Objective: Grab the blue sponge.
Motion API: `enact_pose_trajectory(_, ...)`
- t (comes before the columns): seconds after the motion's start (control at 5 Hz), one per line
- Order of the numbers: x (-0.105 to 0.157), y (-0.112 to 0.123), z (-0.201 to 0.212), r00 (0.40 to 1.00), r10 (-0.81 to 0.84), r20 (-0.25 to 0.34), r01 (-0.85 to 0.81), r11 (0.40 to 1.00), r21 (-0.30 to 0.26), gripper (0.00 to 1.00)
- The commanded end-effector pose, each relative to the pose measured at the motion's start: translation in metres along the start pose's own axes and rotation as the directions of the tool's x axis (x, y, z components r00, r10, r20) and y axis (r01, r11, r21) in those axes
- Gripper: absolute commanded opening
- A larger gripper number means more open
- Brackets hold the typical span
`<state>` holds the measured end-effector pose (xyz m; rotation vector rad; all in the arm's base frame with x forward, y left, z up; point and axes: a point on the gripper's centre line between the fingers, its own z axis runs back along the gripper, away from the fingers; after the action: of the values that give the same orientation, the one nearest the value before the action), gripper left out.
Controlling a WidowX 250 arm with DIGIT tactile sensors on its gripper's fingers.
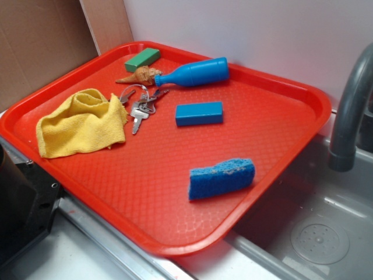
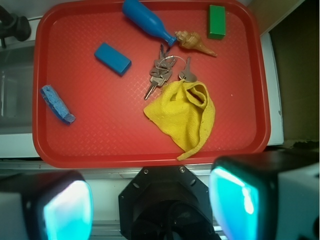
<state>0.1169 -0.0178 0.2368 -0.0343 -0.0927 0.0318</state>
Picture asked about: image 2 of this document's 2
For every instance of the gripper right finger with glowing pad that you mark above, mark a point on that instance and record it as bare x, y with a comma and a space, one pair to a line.
272, 195

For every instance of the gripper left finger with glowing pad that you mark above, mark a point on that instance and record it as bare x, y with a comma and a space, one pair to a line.
56, 205

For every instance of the blue sponge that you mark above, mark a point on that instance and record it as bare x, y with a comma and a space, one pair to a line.
56, 104

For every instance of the yellow cloth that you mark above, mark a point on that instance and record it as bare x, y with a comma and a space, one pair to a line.
185, 112

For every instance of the red plastic tray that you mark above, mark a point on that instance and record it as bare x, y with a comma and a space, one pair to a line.
110, 129

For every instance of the grey plastic sink basin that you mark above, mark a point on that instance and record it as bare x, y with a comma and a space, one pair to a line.
16, 88

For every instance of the brown cardboard panel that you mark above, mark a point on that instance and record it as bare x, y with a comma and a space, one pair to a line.
295, 42

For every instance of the blue rectangular block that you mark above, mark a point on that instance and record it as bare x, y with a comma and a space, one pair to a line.
113, 59

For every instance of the bunch of silver keys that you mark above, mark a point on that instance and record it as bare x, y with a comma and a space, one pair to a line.
162, 70

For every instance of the tan conch seashell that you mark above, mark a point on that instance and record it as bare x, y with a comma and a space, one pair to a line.
193, 41

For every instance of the grey faucet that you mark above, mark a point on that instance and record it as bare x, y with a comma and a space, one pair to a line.
12, 25

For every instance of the green rectangular block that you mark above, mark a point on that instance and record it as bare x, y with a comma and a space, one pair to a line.
216, 22

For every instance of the blue plastic bottle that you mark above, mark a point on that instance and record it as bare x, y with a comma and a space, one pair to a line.
148, 21

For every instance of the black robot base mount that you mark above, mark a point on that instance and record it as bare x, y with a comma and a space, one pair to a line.
166, 203

